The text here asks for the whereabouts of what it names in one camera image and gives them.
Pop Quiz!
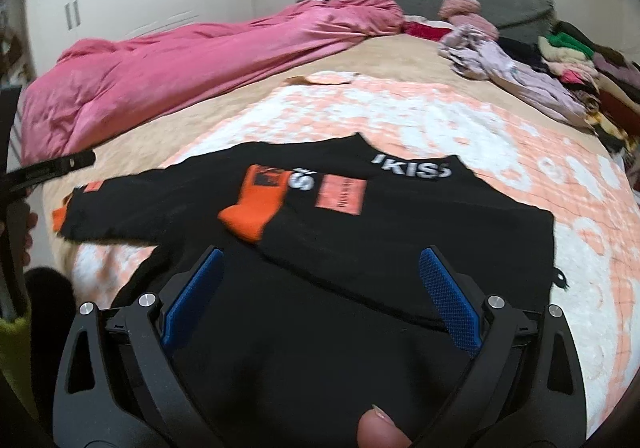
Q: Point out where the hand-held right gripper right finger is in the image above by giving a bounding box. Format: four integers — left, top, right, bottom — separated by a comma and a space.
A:
419, 247, 588, 448

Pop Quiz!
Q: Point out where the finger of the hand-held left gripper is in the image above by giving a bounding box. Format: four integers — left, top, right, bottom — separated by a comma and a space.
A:
0, 150, 97, 193

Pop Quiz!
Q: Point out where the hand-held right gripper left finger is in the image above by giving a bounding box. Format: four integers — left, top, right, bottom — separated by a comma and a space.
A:
52, 247, 226, 448

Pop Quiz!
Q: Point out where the black sweater with orange cuffs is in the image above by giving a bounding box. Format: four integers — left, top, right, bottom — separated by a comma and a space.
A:
52, 132, 571, 448

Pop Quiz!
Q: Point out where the pile of folded clothes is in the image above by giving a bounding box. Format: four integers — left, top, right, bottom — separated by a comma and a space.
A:
500, 20, 640, 153

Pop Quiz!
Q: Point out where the person's left hand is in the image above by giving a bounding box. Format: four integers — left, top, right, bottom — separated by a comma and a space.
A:
22, 210, 41, 269

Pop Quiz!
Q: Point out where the person's right hand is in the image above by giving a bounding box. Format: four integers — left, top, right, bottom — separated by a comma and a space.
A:
356, 405, 413, 448

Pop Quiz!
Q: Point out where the pink duvet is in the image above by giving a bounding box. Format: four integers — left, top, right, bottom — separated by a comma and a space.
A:
20, 0, 406, 165

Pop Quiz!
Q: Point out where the peach and white checked blanket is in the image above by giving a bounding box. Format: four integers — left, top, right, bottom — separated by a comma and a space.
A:
70, 70, 637, 439

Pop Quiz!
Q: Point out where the lilac crumpled garment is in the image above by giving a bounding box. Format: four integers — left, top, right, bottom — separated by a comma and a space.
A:
439, 25, 593, 129

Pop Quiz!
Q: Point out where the beige bed sheet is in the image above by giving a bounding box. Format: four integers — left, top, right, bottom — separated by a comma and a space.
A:
40, 35, 621, 279

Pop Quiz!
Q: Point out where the red garment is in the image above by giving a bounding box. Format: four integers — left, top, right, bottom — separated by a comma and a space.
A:
404, 20, 453, 41

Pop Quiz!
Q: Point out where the pink knit garment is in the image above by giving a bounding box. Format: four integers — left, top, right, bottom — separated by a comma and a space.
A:
447, 12, 501, 41

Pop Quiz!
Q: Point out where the pink fuzzy pillow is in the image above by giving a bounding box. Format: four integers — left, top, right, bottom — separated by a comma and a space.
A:
439, 0, 482, 19

